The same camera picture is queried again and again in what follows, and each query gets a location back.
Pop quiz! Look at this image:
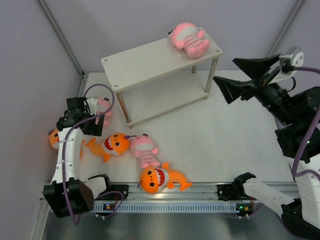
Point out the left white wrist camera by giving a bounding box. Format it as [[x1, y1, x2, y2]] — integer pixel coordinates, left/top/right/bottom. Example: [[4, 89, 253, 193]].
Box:
[[86, 97, 99, 116]]

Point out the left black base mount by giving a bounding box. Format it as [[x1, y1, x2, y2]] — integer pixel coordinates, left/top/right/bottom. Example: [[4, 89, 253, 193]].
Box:
[[97, 184, 129, 201]]

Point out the grey slotted cable duct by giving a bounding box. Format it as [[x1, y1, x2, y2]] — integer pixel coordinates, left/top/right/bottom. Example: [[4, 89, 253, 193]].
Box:
[[92, 202, 240, 214]]

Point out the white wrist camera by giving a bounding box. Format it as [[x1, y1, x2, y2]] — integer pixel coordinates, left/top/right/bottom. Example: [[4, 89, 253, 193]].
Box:
[[86, 97, 99, 116], [279, 46, 304, 75]]

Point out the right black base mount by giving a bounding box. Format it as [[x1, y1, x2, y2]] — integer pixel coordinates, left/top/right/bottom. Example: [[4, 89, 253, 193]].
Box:
[[217, 183, 250, 202]]

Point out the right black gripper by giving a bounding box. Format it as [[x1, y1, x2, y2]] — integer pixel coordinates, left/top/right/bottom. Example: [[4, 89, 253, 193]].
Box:
[[210, 52, 294, 124]]

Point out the aluminium front rail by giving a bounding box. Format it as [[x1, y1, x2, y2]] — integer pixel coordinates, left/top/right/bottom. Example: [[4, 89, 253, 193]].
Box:
[[39, 181, 301, 201]]

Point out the orange shark plush far left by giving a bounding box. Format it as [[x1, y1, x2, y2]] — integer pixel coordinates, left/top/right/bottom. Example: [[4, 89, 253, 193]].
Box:
[[49, 128, 85, 160]]

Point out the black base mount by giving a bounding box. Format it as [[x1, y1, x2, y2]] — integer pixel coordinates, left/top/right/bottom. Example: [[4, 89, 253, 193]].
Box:
[[217, 183, 250, 202], [97, 184, 129, 201]]

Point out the orange shark plush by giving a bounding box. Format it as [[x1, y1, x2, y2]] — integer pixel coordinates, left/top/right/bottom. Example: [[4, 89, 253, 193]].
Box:
[[85, 132, 131, 162], [49, 128, 85, 160], [138, 162, 193, 194]]

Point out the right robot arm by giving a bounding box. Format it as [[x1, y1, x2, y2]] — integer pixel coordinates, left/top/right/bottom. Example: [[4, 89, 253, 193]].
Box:
[[213, 47, 320, 240]]

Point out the orange shark plush front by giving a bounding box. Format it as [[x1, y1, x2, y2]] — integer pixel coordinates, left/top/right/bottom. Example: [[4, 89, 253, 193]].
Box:
[[138, 162, 193, 194]]

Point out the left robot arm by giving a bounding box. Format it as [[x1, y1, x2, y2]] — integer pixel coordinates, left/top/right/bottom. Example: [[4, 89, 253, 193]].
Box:
[[43, 97, 113, 218]]

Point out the white two-tier shelf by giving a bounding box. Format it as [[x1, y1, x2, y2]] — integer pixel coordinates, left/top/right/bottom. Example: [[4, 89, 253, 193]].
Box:
[[101, 34, 223, 129]]

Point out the pink plush toy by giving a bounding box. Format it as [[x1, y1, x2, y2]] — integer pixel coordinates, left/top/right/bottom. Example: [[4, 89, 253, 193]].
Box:
[[96, 97, 113, 129], [130, 133, 161, 169], [167, 22, 211, 59]]

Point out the orange shark plush middle left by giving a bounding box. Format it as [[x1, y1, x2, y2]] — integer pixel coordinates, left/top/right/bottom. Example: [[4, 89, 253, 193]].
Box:
[[85, 132, 131, 162]]

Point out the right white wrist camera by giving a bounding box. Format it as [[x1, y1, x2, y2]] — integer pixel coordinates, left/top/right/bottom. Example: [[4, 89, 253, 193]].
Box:
[[279, 46, 304, 75]]

